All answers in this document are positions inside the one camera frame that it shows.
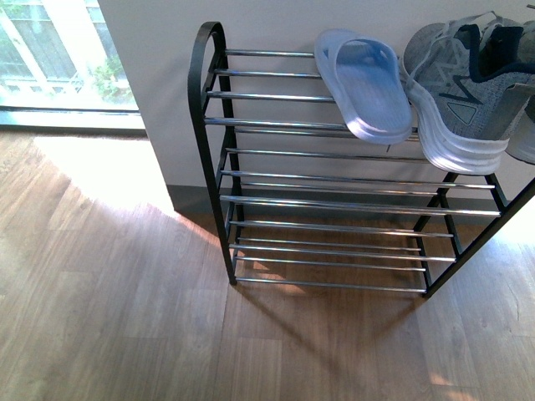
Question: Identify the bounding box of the grey knit sneaker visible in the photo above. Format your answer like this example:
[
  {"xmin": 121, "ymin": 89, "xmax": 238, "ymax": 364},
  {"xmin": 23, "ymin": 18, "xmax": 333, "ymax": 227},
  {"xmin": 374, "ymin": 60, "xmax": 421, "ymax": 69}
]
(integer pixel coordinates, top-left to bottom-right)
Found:
[
  {"xmin": 506, "ymin": 21, "xmax": 534, "ymax": 165},
  {"xmin": 400, "ymin": 12, "xmax": 534, "ymax": 175}
]

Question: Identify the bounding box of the black metal shoe rack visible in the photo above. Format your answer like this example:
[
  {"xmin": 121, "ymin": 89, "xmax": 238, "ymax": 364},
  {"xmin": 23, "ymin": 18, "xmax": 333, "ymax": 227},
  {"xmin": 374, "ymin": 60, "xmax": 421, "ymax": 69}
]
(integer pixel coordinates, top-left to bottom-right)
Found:
[{"xmin": 187, "ymin": 22, "xmax": 534, "ymax": 297}]

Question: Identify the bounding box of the light blue slide sandal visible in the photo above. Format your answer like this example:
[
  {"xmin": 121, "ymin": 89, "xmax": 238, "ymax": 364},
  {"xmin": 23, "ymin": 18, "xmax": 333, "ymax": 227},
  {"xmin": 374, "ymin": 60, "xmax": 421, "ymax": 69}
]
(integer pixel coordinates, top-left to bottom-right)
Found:
[{"xmin": 314, "ymin": 29, "xmax": 412, "ymax": 145}]

